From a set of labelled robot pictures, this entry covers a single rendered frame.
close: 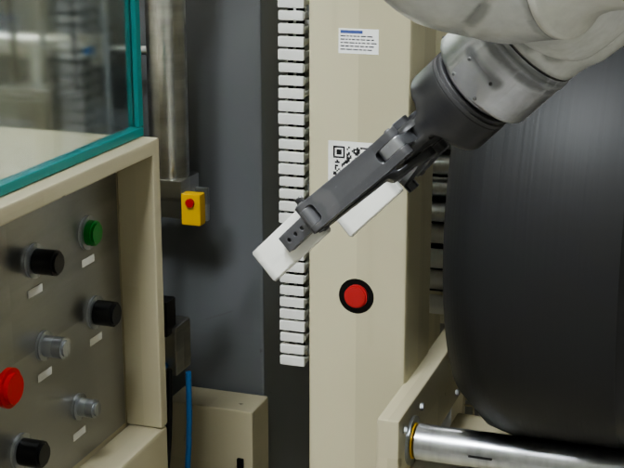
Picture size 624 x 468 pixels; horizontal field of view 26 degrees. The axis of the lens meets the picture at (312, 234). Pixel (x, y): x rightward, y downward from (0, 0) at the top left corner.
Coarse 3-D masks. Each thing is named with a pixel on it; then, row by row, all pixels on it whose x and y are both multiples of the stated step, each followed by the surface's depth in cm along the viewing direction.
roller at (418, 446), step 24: (432, 432) 164; (456, 432) 163; (480, 432) 163; (432, 456) 164; (456, 456) 163; (480, 456) 162; (504, 456) 161; (528, 456) 160; (552, 456) 159; (576, 456) 158; (600, 456) 158
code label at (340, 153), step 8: (336, 144) 166; (344, 144) 165; (352, 144) 165; (360, 144) 164; (368, 144) 164; (328, 152) 166; (336, 152) 166; (344, 152) 165; (352, 152) 165; (360, 152) 165; (328, 160) 166; (336, 160) 166; (344, 160) 166; (352, 160) 165; (328, 168) 167; (336, 168) 166; (328, 176) 167
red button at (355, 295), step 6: (348, 288) 170; (354, 288) 169; (360, 288) 169; (348, 294) 170; (354, 294) 169; (360, 294) 169; (366, 294) 169; (348, 300) 170; (354, 300) 170; (360, 300) 169; (366, 300) 169; (354, 306) 170; (360, 306) 170
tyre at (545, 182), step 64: (512, 128) 141; (576, 128) 139; (448, 192) 146; (512, 192) 140; (576, 192) 138; (448, 256) 146; (512, 256) 141; (576, 256) 138; (448, 320) 150; (512, 320) 143; (576, 320) 141; (512, 384) 148; (576, 384) 145
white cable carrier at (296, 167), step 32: (288, 0) 164; (288, 32) 165; (288, 64) 166; (288, 96) 167; (288, 128) 168; (288, 160) 169; (288, 192) 170; (288, 288) 174; (288, 320) 175; (288, 352) 176
